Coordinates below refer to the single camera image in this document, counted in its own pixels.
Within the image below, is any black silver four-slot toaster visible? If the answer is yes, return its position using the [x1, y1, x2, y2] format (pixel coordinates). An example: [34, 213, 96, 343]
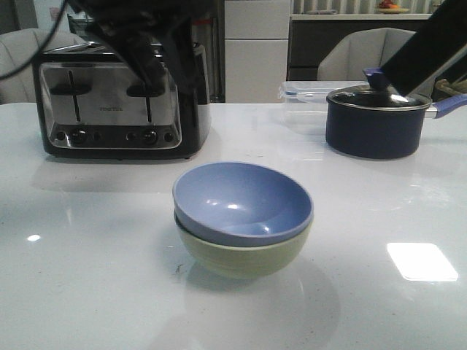
[33, 42, 211, 160]

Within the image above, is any white refrigerator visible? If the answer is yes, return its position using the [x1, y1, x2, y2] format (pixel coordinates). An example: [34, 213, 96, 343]
[224, 1, 290, 104]

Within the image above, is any glass pot lid blue knob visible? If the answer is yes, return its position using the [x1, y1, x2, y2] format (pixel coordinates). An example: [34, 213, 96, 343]
[326, 68, 432, 112]

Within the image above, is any blue saucepan with handle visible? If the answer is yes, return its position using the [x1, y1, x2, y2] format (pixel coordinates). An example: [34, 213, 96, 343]
[325, 91, 466, 160]

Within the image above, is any beige chair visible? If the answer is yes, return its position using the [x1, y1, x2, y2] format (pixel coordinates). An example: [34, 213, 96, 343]
[0, 27, 87, 105]
[317, 28, 414, 81]

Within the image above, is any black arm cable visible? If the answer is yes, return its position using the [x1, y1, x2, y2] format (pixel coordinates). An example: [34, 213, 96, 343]
[0, 0, 72, 81]

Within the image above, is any brown cushion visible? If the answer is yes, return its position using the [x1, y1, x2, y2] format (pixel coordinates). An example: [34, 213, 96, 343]
[435, 79, 467, 101]

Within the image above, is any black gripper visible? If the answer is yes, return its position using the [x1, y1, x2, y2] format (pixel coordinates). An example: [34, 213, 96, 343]
[87, 7, 200, 93]

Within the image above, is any dark kitchen counter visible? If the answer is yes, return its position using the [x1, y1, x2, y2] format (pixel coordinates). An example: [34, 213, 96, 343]
[287, 15, 428, 81]

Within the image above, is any blue bowl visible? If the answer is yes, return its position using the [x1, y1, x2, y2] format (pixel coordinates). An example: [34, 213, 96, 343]
[172, 162, 314, 247]

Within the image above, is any fruit plate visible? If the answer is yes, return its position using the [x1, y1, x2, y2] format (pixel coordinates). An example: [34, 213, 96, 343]
[377, 0, 409, 15]

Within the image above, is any clear plastic food container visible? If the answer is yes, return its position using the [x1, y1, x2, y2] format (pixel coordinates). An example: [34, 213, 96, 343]
[278, 81, 365, 136]

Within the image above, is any beige chair left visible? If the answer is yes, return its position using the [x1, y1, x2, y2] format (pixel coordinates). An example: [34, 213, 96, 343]
[0, 27, 87, 105]

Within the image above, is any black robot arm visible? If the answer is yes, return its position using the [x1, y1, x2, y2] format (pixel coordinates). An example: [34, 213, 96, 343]
[70, 1, 211, 93]
[381, 0, 466, 96]

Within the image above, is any green bowl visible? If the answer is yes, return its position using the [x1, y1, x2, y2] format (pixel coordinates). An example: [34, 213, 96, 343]
[174, 218, 313, 279]

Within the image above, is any beige chair right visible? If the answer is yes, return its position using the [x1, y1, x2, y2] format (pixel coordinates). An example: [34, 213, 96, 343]
[317, 28, 414, 81]

